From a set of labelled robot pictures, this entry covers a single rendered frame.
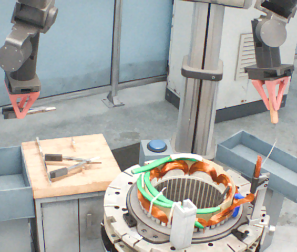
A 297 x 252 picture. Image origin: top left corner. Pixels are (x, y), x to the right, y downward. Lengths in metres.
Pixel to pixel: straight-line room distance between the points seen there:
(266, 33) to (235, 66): 2.37
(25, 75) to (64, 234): 0.37
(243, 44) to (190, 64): 1.99
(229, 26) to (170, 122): 0.76
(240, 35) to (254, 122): 0.65
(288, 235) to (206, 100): 0.45
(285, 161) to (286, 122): 2.44
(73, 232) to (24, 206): 0.14
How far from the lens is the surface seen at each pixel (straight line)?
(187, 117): 1.46
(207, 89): 1.42
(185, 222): 0.91
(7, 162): 1.28
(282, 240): 1.50
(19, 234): 1.24
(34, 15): 1.06
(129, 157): 3.12
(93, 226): 1.23
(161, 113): 3.61
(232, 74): 3.45
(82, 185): 1.13
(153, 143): 1.32
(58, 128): 3.40
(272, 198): 1.30
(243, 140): 1.39
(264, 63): 1.16
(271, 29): 1.08
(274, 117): 1.20
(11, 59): 1.03
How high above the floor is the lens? 1.74
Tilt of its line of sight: 30 degrees down
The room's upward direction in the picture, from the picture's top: 4 degrees clockwise
